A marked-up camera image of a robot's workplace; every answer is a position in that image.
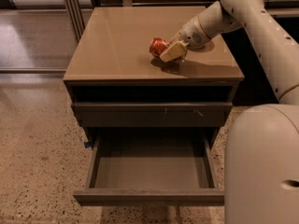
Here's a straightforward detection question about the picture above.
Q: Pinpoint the closed grey top drawer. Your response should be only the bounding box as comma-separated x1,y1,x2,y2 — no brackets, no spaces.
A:
72,102,233,128

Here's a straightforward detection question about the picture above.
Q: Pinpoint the red coke can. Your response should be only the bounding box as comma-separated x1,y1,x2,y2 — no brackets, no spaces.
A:
149,37,171,57

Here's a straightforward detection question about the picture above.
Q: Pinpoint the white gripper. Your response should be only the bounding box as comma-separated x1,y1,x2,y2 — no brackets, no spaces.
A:
160,15,211,63

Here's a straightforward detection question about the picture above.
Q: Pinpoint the blue tape piece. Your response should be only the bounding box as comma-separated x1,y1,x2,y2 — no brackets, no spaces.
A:
84,142,92,148

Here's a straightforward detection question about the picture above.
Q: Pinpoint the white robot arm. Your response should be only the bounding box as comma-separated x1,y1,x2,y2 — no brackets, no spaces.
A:
158,0,299,224

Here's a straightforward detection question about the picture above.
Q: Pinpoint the open grey middle drawer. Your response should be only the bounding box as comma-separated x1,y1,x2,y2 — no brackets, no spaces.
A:
74,134,224,206

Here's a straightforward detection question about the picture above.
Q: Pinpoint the grey drawer cabinet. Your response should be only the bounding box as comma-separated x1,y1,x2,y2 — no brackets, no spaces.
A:
64,7,244,142

